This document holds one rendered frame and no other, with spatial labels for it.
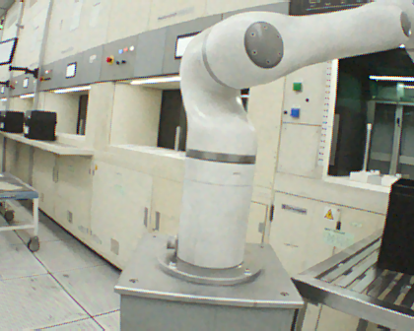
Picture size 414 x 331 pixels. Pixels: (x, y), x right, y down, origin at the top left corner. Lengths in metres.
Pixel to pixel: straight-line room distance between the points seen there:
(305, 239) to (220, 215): 0.79
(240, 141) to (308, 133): 0.77
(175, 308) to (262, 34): 0.41
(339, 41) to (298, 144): 0.67
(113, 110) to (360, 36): 1.88
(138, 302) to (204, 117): 0.30
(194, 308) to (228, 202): 0.17
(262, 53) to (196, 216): 0.27
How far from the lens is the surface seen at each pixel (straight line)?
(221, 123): 0.53
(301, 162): 1.29
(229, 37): 0.50
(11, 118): 4.28
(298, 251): 1.32
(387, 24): 0.76
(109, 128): 2.35
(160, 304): 0.52
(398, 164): 2.06
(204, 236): 0.55
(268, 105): 1.38
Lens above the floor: 0.99
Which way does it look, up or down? 6 degrees down
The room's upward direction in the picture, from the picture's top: 6 degrees clockwise
